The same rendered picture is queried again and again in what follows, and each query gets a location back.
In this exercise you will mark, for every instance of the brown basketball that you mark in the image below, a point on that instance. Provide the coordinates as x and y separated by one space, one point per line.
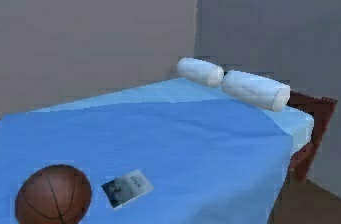
53 195

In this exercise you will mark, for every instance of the blue covered wooden bed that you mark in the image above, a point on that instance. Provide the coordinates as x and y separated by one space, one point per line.
178 140

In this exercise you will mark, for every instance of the white bolster pillow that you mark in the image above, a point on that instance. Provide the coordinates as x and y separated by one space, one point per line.
254 90
199 71

